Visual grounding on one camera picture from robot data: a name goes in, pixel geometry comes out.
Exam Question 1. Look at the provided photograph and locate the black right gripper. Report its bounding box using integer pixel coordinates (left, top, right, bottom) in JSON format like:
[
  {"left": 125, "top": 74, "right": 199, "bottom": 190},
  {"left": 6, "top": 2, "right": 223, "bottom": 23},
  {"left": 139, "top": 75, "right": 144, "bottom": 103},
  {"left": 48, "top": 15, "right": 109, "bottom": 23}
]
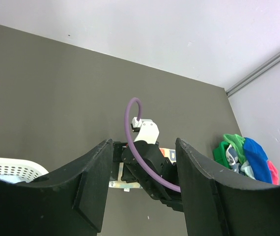
[{"left": 113, "top": 141, "right": 179, "bottom": 197}]

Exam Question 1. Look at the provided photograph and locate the green plastic tray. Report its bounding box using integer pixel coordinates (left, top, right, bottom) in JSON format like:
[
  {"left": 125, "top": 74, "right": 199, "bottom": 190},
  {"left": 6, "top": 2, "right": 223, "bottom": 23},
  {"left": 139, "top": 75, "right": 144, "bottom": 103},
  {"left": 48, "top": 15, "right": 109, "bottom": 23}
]
[{"left": 213, "top": 141, "right": 230, "bottom": 169}]

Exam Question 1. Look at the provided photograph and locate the aluminium frame right post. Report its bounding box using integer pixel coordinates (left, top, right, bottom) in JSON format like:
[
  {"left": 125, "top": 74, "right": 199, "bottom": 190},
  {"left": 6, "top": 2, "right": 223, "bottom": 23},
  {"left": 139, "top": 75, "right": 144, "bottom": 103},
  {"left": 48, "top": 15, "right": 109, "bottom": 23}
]
[{"left": 226, "top": 51, "right": 280, "bottom": 97}]

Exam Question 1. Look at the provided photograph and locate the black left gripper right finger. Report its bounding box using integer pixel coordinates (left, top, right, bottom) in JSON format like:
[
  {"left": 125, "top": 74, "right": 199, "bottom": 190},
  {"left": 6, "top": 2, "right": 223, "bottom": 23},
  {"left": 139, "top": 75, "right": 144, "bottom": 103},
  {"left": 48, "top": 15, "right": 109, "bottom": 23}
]
[{"left": 176, "top": 138, "right": 280, "bottom": 236}]

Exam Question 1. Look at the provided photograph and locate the orange teal printed cloth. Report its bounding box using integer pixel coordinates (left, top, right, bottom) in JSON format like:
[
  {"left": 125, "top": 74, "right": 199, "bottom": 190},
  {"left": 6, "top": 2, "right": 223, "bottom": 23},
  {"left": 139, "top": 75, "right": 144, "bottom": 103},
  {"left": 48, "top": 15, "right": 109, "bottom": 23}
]
[{"left": 109, "top": 147, "right": 176, "bottom": 192}]

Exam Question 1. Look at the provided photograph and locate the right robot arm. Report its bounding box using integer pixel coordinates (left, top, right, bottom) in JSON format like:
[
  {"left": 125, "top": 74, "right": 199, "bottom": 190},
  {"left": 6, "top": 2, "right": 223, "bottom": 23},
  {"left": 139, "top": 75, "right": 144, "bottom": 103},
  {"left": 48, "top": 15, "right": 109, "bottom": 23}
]
[{"left": 109, "top": 141, "right": 183, "bottom": 212}]

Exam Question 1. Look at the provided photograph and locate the royal blue cloth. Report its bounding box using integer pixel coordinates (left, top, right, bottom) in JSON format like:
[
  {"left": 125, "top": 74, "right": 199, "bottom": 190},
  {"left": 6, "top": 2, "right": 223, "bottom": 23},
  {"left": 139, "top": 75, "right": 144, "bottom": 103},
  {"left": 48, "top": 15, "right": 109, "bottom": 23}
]
[{"left": 243, "top": 138, "right": 273, "bottom": 184}]

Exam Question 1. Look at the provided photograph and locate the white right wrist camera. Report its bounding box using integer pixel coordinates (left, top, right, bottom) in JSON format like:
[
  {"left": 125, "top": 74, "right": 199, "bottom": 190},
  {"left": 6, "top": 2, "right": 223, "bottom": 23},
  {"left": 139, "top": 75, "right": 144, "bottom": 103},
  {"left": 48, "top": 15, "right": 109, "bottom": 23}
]
[{"left": 131, "top": 117, "right": 160, "bottom": 144}]

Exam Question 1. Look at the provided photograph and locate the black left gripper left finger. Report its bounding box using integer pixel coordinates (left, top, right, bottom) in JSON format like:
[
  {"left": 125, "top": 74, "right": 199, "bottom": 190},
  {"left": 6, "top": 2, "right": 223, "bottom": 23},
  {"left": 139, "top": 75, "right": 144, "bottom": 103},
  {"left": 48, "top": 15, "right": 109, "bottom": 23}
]
[{"left": 0, "top": 139, "right": 113, "bottom": 236}]

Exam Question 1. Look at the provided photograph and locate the pink cloth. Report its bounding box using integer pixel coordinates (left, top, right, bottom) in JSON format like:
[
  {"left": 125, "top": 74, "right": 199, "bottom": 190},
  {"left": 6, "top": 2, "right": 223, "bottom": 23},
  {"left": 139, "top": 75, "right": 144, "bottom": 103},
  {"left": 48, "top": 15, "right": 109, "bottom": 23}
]
[{"left": 267, "top": 160, "right": 280, "bottom": 185}]

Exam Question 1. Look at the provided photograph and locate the white perforated plastic basket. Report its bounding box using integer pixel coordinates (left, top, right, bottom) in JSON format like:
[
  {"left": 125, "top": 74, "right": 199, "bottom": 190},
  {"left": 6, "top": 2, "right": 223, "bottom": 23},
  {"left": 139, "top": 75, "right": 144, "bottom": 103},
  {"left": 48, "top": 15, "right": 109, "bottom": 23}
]
[{"left": 0, "top": 158, "right": 48, "bottom": 183}]

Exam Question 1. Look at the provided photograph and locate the light blue towel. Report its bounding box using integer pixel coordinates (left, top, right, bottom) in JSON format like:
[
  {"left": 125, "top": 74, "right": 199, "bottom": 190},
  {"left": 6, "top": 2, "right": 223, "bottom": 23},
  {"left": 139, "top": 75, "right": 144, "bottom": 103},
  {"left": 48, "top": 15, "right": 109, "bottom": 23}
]
[{"left": 0, "top": 175, "right": 25, "bottom": 184}]

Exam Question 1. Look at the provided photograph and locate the patterned white blue cloth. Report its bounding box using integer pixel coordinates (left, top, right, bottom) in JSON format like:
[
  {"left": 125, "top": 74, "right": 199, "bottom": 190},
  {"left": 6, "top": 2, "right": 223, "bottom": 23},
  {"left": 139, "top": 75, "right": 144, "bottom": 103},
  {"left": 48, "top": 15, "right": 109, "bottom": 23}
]
[{"left": 225, "top": 145, "right": 240, "bottom": 173}]

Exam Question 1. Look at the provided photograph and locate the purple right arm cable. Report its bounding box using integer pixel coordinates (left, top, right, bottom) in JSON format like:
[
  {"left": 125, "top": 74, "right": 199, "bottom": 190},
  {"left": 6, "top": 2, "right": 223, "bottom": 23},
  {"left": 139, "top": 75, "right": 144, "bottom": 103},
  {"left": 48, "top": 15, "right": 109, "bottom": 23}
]
[{"left": 125, "top": 97, "right": 181, "bottom": 193}]

